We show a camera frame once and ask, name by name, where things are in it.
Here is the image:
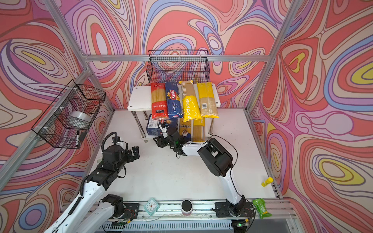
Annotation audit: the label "dark blue spaghetti pack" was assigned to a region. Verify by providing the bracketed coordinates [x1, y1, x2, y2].
[165, 82, 183, 118]

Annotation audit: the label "dark blue pasta box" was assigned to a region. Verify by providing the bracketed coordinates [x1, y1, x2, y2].
[146, 114, 179, 136]

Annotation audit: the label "aluminium frame profiles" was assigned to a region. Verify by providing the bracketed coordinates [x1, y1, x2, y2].
[0, 0, 305, 233]

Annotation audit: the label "small round speaker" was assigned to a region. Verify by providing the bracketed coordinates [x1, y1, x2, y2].
[181, 200, 193, 216]

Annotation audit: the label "black wire basket back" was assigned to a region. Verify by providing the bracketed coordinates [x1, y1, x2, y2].
[146, 49, 210, 83]

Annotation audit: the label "silver tape roll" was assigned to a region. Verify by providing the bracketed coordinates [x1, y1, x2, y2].
[69, 111, 91, 125]

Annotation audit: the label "red spaghetti pack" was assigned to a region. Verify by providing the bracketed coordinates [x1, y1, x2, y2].
[151, 83, 169, 120]

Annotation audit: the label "yellow glue stick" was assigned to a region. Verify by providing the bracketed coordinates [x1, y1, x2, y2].
[261, 177, 274, 187]

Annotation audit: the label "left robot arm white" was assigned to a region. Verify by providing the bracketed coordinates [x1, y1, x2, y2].
[45, 141, 140, 233]

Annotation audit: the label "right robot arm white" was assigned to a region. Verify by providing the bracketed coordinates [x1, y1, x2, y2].
[153, 123, 246, 217]

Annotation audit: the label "blue yellow Ankara spaghetti pack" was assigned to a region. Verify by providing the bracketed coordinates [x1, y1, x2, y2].
[179, 118, 192, 141]

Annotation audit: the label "teal alarm clock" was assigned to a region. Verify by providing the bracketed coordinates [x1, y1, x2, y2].
[144, 198, 160, 216]

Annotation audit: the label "yellow Pastatime spaghetti pack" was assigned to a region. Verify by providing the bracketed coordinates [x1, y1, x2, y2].
[192, 117, 205, 142]

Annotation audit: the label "green snack packet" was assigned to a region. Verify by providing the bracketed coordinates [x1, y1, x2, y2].
[252, 198, 272, 219]

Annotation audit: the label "white two-tier shelf rack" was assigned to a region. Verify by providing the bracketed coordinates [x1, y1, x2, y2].
[127, 84, 221, 142]

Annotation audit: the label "black wire basket left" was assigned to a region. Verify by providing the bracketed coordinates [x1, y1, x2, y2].
[31, 81, 106, 150]

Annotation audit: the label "black wire basket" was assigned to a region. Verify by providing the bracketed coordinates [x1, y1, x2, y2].
[146, 49, 210, 83]
[31, 81, 106, 150]

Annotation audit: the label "black marker pen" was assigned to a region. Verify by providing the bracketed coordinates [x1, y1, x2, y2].
[76, 130, 80, 148]

